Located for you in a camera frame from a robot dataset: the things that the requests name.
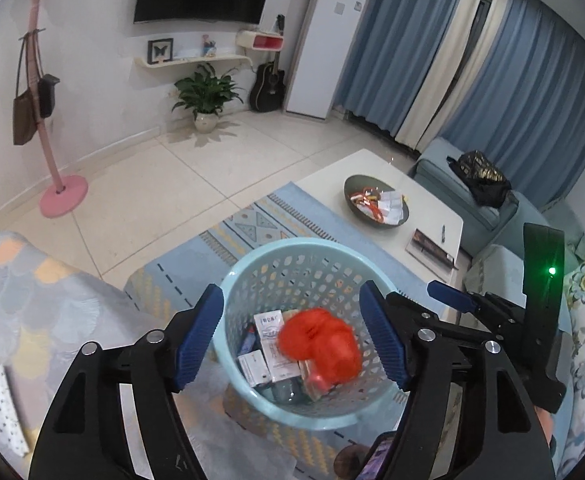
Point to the large white milk carton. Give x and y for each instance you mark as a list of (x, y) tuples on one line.
[(275, 360)]

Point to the black acoustic guitar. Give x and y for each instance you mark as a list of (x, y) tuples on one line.
[(267, 90)]

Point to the orange plastic bag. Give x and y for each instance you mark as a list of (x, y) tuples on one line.
[(317, 340)]

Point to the curved white wall shelf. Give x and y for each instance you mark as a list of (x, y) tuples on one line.
[(222, 58)]

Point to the light blue plastic basket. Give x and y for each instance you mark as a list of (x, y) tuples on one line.
[(297, 270)]

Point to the pen holder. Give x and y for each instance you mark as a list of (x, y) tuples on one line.
[(209, 46)]

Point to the white standing air conditioner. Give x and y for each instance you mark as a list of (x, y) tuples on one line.
[(322, 40)]

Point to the green potted plant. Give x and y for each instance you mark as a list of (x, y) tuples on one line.
[(205, 90)]

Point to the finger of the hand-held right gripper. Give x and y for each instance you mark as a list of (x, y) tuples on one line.
[(422, 310), (450, 294)]

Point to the blue sofa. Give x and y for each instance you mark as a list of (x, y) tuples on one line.
[(482, 220)]

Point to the dark cover book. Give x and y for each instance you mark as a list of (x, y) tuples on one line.
[(430, 249)]

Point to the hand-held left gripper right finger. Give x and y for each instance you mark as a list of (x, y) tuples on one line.
[(382, 335)]

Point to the pile of snack packets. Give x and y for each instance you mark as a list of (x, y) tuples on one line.
[(387, 205)]

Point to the white red cube shelf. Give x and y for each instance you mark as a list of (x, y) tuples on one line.
[(267, 42)]

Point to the brown tote bag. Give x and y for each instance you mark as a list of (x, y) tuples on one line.
[(22, 120)]

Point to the pink coat rack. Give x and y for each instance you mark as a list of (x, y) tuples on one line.
[(47, 135)]

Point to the white coffee table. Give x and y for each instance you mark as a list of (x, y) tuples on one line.
[(322, 185)]

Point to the dark phone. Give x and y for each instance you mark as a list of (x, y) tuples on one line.
[(380, 460)]

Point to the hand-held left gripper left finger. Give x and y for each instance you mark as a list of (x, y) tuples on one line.
[(200, 340)]

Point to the black crinkled plastic bag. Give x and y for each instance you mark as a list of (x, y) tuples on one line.
[(482, 180)]

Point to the black pen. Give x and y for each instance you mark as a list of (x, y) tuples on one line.
[(443, 234)]

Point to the framed butterfly picture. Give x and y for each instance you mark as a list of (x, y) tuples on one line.
[(161, 51)]

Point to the blue curtain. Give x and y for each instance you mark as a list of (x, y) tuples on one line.
[(397, 50), (537, 100)]

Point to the beige curtain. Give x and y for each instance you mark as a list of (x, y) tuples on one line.
[(452, 70)]

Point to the blue patterned rug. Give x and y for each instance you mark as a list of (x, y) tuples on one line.
[(232, 230)]

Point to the dark grey bowl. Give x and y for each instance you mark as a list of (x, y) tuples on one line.
[(355, 182)]

